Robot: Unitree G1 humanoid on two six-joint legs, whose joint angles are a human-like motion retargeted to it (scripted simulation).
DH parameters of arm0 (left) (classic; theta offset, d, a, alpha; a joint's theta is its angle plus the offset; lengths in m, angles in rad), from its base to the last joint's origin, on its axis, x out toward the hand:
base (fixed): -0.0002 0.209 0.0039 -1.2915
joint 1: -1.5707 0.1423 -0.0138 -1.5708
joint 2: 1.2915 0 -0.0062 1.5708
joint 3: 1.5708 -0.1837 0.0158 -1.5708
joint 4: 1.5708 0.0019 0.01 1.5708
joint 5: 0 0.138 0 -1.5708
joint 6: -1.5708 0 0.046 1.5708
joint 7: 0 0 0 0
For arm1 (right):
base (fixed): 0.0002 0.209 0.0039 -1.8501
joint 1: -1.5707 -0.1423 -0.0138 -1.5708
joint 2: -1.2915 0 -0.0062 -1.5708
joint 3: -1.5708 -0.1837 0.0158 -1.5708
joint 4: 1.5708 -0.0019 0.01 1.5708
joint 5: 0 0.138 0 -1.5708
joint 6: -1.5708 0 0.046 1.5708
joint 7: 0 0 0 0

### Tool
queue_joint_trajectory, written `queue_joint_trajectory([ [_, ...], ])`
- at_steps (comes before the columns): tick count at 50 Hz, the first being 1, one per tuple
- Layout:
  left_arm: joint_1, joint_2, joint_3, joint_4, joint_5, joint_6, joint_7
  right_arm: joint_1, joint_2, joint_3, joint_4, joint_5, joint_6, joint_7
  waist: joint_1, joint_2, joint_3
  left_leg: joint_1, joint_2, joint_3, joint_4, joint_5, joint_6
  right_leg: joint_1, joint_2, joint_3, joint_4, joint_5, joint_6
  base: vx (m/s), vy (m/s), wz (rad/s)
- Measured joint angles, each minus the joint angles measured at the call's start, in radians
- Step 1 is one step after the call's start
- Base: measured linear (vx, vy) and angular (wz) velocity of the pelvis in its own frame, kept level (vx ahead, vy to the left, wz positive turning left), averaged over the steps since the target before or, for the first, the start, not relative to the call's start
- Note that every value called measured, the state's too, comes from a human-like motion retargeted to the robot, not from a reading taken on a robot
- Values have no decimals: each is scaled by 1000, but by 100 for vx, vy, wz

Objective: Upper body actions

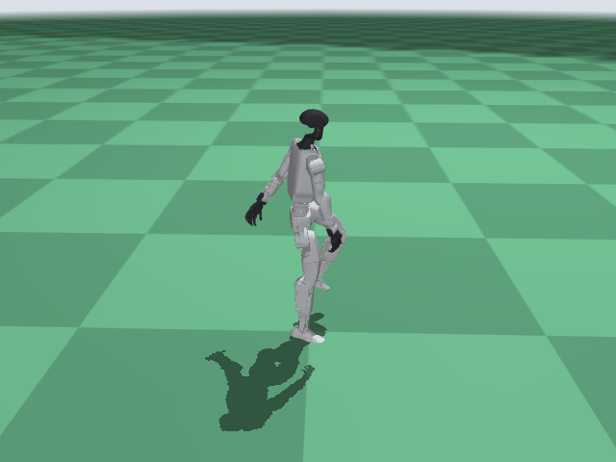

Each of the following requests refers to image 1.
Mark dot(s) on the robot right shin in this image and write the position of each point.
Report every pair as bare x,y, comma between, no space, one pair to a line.
304,304

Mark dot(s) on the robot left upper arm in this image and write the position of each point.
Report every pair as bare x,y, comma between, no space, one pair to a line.
284,168

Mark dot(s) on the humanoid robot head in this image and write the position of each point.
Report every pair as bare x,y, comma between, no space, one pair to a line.
314,119

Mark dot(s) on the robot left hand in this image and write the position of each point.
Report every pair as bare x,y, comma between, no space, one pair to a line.
255,209

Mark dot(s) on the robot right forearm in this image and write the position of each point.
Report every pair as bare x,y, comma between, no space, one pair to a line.
325,211

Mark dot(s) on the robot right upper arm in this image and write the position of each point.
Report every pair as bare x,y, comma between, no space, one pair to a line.
315,168

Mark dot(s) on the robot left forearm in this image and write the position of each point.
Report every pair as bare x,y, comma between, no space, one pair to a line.
272,187

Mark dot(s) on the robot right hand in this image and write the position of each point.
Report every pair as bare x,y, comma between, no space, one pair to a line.
335,239

